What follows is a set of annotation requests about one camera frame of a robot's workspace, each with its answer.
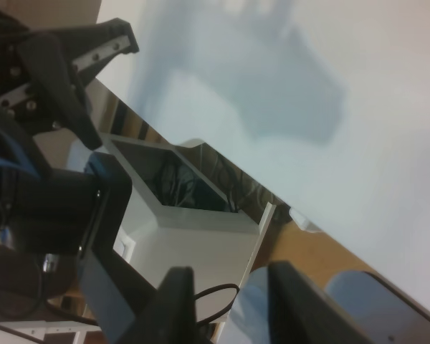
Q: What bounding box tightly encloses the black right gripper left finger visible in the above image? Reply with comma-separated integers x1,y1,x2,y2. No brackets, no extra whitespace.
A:
128,267,211,343

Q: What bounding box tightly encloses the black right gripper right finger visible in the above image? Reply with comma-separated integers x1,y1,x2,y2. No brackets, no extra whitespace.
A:
267,261,372,343

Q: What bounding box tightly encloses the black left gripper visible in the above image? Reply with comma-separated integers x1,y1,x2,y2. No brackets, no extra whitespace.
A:
0,17,139,150

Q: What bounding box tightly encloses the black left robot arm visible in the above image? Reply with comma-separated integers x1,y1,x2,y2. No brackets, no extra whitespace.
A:
0,19,153,343

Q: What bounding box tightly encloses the black cable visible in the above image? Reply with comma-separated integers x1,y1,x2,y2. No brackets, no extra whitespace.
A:
191,283,239,325

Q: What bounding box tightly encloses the white cable tray box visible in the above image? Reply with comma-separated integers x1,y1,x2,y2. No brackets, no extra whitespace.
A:
66,134,277,344

